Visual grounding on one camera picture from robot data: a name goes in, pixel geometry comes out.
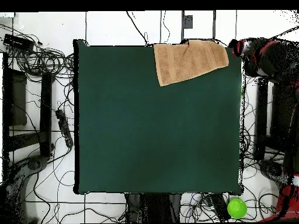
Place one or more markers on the tan terry towel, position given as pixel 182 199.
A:
pixel 186 63

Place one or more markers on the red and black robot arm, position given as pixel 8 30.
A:
pixel 268 58

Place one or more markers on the dark green table cloth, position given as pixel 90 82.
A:
pixel 151 140

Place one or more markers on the grey stand base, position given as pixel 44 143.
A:
pixel 30 164
pixel 272 170

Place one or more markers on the bright green ball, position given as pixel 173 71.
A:
pixel 237 208

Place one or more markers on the black rectangular floor device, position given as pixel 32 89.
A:
pixel 219 207

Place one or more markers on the black power strip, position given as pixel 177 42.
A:
pixel 64 128

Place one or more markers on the black electronics box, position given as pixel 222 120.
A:
pixel 17 42

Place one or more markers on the grey square floor frame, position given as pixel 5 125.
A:
pixel 187 22

